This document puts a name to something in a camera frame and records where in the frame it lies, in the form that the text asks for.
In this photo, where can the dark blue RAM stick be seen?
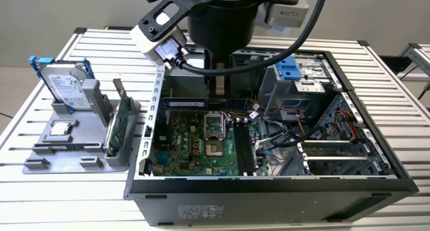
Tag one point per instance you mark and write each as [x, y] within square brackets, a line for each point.
[67, 147]
[185, 104]

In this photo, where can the green graphics card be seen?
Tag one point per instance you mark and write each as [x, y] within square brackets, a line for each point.
[120, 122]

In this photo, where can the grey metal drive cage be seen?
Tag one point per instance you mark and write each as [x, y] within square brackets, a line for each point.
[278, 95]

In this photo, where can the grey plastic parts rack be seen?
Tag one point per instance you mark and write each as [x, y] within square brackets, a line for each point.
[84, 130]

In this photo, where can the hard disk in blue carrier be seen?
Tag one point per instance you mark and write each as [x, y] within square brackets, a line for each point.
[63, 85]

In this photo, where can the black RAM slot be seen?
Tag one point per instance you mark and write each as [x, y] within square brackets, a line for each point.
[239, 145]
[247, 150]

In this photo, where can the green motherboard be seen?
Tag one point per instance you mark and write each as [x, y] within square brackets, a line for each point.
[181, 150]

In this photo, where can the blue VGA port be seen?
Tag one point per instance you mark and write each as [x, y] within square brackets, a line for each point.
[162, 157]

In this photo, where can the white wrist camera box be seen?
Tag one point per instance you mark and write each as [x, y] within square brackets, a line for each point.
[289, 14]
[147, 47]

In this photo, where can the metal slat side table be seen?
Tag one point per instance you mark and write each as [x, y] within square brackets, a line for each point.
[417, 52]

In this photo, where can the CPU socket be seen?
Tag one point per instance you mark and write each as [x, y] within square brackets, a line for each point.
[215, 148]

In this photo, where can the blue plastic drive latch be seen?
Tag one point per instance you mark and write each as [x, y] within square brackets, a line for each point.
[289, 72]

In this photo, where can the grey metal disk bay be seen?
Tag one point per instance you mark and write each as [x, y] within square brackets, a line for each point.
[335, 157]

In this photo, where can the silver CPU chip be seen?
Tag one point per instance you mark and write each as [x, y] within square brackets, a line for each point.
[60, 129]

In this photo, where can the black yellow strip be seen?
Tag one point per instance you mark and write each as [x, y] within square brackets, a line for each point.
[118, 28]

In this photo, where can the black open PC case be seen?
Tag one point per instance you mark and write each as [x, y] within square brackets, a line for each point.
[269, 203]

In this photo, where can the black case fan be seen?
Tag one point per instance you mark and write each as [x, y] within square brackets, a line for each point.
[166, 125]

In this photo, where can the black camera bracket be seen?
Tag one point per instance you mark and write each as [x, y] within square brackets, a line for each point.
[147, 24]

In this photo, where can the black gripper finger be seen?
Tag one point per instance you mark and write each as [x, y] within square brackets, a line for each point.
[210, 85]

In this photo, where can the grey power supply unit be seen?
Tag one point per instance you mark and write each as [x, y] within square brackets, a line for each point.
[189, 85]

